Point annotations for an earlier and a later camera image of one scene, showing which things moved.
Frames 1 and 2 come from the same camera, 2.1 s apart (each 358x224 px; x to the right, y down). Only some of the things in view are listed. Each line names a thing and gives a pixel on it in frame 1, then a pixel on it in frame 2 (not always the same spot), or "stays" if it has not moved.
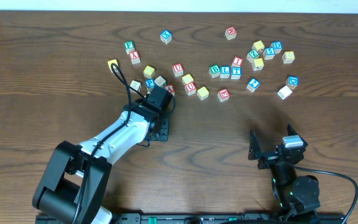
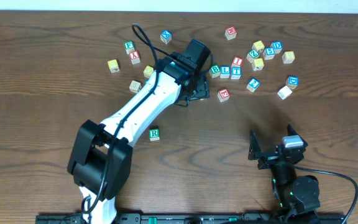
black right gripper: x=270 y=156 stays
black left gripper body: x=163 y=130 -> x=199 y=88
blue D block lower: x=292 y=81 stays
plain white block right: x=284 y=93 stays
